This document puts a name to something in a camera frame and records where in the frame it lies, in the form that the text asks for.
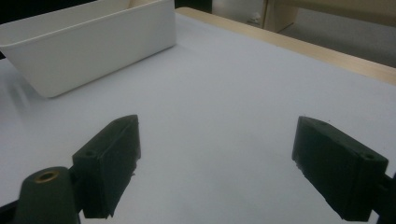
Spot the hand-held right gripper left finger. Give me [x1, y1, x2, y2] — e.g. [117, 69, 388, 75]
[71, 114, 142, 219]

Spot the white plastic bin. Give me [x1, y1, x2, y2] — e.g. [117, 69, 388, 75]
[0, 0, 177, 99]

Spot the light wooden furniture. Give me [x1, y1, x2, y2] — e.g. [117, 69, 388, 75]
[262, 0, 396, 35]

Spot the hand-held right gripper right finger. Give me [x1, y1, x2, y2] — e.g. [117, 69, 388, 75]
[290, 115, 389, 223]

